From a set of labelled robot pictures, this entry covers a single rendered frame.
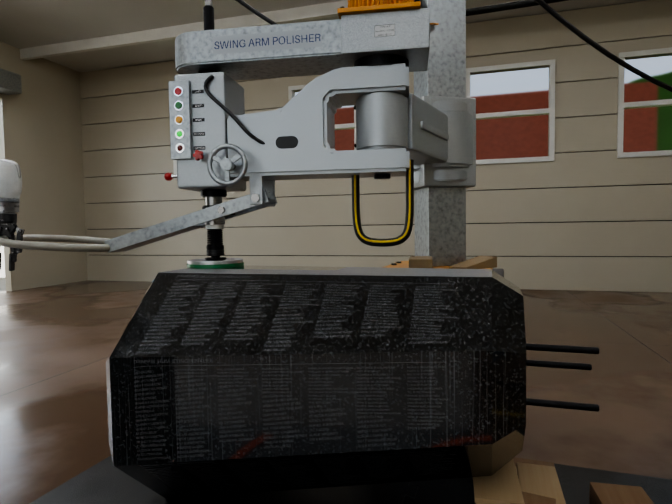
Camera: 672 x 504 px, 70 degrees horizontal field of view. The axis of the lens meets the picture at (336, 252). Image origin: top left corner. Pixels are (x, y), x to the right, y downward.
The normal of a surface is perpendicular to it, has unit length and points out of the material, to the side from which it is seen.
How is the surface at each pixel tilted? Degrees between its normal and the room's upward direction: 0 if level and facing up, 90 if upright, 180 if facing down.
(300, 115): 90
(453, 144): 90
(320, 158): 90
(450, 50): 90
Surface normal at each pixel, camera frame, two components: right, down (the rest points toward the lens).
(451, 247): 0.18, 0.05
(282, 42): -0.15, 0.05
